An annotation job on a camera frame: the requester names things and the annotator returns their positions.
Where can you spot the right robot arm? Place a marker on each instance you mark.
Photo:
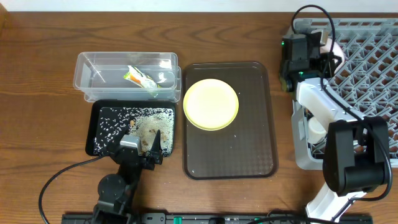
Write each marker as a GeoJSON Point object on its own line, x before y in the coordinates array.
{"type": "Point", "coordinates": [356, 165]}

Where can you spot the clear plastic bin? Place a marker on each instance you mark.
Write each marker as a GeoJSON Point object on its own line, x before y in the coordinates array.
{"type": "Point", "coordinates": [99, 75]}

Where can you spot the yellow round plate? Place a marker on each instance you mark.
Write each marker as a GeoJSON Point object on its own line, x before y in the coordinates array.
{"type": "Point", "coordinates": [210, 104]}

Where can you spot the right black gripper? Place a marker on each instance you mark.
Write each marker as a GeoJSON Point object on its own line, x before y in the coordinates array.
{"type": "Point", "coordinates": [326, 63]}

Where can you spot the white bowl with rice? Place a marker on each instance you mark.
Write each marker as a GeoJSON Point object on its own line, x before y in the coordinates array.
{"type": "Point", "coordinates": [337, 51]}

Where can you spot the white cup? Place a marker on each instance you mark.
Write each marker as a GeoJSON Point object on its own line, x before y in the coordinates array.
{"type": "Point", "coordinates": [316, 132]}

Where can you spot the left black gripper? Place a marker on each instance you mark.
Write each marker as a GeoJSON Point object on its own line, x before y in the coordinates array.
{"type": "Point", "coordinates": [140, 158]}

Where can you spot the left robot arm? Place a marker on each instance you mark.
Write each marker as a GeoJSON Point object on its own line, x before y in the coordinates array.
{"type": "Point", "coordinates": [116, 191]}

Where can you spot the brown plastic serving tray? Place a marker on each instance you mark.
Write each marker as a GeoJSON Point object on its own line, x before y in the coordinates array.
{"type": "Point", "coordinates": [247, 147]}

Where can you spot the grey dishwasher rack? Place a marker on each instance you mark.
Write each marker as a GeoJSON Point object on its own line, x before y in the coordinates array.
{"type": "Point", "coordinates": [367, 81]}

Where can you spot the green yellow snack wrapper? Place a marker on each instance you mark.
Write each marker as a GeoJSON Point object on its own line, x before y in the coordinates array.
{"type": "Point", "coordinates": [141, 79]}

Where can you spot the black waste tray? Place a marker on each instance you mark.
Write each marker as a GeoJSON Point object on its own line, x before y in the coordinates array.
{"type": "Point", "coordinates": [111, 118]}

